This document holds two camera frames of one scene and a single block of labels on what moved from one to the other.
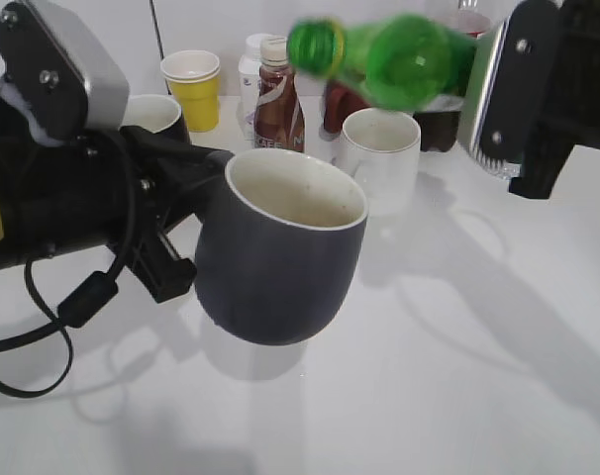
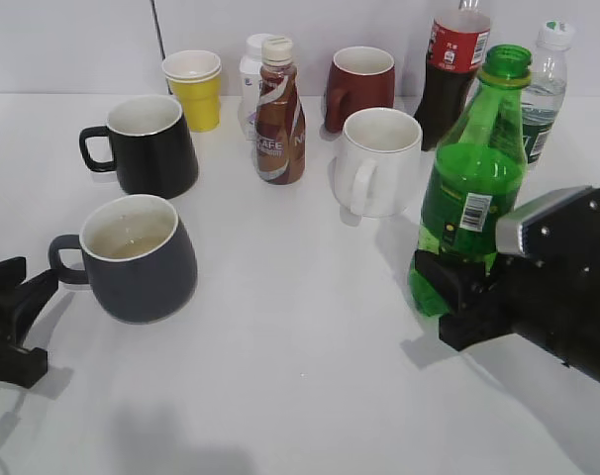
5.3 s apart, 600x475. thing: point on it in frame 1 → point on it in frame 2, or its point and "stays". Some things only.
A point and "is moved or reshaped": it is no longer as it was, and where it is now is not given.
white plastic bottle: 249,81 stays
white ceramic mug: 379,147 stays
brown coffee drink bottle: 279,117 stays
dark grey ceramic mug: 276,247 is moved or reshaped
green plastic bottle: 401,61 → 474,175
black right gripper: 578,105 → 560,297
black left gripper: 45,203 → 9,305
